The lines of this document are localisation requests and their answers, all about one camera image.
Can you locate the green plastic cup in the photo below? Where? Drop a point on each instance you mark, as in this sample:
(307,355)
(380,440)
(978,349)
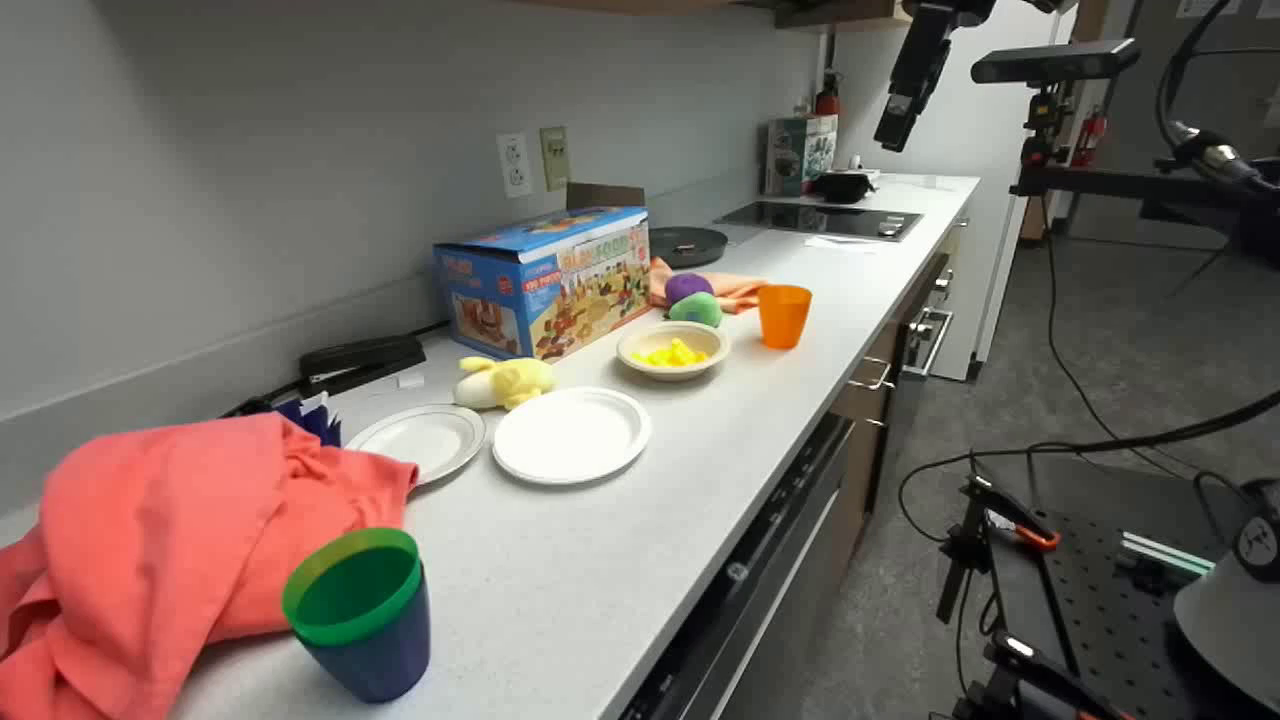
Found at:
(352,594)

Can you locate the peach orange cloth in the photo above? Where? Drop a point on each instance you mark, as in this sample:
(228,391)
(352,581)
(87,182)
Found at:
(734,289)

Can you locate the purple ball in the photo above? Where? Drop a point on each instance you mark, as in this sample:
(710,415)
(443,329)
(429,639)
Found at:
(685,284)

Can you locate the black pot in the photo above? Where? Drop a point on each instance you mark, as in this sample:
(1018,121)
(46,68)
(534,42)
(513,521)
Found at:
(840,186)

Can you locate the pale green tube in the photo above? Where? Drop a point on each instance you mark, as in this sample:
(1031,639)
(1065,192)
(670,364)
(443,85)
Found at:
(1164,552)

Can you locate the black tripod with orange clamp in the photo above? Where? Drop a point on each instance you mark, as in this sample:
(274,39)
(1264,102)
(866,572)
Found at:
(1001,526)

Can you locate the large white plate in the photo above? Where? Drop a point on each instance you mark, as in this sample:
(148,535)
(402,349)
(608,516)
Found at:
(571,437)

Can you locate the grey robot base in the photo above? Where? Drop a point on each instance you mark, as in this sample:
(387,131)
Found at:
(1233,640)

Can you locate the black frying pan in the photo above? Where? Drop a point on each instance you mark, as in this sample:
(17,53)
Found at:
(690,245)

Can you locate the yellow toy chips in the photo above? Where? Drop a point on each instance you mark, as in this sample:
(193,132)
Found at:
(670,355)

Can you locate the coral pink cloth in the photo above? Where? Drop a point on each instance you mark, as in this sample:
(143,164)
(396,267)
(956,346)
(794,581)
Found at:
(163,535)

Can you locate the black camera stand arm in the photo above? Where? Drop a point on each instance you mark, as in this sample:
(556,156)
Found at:
(1133,182)

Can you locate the beige wall switch plate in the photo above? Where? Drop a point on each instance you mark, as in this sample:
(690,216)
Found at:
(554,156)

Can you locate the black perforated table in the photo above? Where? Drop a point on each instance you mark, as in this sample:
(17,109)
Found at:
(1107,627)

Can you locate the small white plate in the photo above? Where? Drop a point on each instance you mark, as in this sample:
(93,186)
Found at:
(416,440)

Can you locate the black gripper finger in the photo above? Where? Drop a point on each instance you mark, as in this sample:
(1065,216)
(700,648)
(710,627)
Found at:
(891,121)
(912,114)

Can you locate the yellow plush toy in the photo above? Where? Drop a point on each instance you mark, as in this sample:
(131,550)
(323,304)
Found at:
(505,381)

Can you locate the grey counter cabinet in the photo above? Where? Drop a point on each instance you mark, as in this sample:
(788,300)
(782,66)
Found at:
(803,586)

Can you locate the white wall outlet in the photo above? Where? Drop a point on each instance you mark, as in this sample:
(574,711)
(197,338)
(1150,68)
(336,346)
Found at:
(513,164)

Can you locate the small white paper scrap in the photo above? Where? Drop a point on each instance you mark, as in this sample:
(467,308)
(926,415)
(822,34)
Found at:
(414,381)

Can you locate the dark blue plastic object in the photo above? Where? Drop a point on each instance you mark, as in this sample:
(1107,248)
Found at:
(312,422)

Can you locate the orange plastic cup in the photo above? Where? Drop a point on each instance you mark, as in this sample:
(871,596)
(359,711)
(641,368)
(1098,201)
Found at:
(786,317)

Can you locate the green ball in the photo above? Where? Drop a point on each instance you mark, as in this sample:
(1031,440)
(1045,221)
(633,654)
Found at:
(699,308)

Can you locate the toy food set box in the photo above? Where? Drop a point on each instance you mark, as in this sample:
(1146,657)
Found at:
(546,281)

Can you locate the black camera bar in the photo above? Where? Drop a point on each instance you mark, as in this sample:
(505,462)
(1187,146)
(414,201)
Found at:
(1054,61)

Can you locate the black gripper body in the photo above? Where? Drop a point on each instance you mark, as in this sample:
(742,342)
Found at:
(941,42)

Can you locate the black stapler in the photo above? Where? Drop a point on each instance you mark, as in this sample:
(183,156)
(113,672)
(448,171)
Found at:
(360,363)

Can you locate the blue plastic cup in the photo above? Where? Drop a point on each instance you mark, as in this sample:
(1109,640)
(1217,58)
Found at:
(380,670)

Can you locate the white bowl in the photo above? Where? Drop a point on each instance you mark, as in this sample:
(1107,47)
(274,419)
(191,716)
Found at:
(675,349)

